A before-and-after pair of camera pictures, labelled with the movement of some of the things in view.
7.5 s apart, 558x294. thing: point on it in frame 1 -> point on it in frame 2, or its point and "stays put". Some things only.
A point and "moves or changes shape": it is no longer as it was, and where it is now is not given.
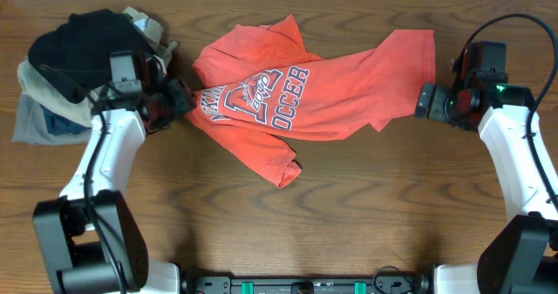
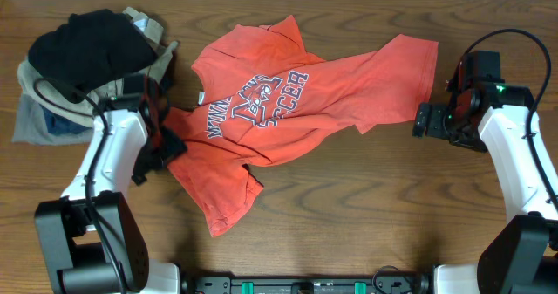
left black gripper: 177,100 -> 153,155
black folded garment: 76,53 stays put
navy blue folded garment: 60,126 stays put
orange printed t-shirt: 261,89 moves or changes shape
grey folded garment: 30,126 stays put
